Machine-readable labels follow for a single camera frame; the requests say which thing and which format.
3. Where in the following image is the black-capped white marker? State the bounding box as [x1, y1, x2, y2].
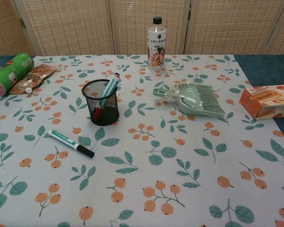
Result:
[48, 130, 95, 158]

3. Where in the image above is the black mesh pen holder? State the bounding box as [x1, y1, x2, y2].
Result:
[81, 79, 120, 124]

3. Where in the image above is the red-capped marker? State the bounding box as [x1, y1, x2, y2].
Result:
[92, 75, 122, 119]

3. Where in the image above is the floral leaf and fruit tablecloth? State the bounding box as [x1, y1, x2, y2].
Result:
[0, 54, 284, 227]

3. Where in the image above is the green dustpan and brush set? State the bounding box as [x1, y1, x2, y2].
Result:
[152, 82, 227, 117]

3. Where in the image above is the clear bottle with black cap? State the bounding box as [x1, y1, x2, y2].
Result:
[147, 16, 168, 71]

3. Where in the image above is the woven bamboo folding screen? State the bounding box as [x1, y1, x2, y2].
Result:
[0, 0, 284, 59]

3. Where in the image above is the brown snack pouch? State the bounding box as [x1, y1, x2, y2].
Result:
[9, 63, 58, 95]

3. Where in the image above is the orange biscuit box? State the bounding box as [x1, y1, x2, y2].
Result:
[239, 83, 284, 120]

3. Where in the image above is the green cylindrical snack can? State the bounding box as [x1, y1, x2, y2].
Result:
[0, 53, 35, 96]

